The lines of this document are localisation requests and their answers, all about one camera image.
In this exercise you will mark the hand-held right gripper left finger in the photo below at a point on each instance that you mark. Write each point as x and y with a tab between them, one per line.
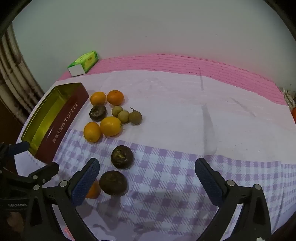
84	185

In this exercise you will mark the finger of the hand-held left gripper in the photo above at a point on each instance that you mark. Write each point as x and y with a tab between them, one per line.
19	147
44	172

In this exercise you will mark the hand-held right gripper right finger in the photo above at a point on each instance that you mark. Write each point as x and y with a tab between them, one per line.
208	183

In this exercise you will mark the small orange mandarin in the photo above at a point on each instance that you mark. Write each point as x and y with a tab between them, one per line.
94	191

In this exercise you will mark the round dark passion fruit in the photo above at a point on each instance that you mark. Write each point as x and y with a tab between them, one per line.
122	157
113	183

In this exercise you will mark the oval yellow citrus fruit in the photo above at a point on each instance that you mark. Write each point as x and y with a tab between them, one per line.
92	131

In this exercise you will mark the dark red tin box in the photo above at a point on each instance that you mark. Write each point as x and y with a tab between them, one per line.
67	120

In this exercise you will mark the large yellow citrus fruit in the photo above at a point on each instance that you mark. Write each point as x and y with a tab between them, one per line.
111	126

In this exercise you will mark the wrinkled dark passion fruit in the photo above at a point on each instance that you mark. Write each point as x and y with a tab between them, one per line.
97	112

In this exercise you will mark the brown longan with stem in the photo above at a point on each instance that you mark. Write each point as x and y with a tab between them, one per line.
135	117

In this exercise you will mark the light orange mandarin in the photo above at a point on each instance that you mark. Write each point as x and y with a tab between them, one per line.
98	98

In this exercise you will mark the deep orange mandarin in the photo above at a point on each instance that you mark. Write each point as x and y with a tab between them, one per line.
115	97

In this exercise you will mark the beige curtain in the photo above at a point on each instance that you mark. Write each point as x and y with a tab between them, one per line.
13	69

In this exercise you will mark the pink purple checked bedsheet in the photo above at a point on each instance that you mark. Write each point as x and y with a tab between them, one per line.
175	111

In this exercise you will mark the green tissue pack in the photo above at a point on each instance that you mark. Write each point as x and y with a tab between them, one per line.
86	61

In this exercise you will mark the bright orange object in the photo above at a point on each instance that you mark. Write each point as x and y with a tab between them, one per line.
294	114

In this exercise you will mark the pale cluttered wrappers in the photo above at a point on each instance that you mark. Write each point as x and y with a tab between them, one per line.
288	95

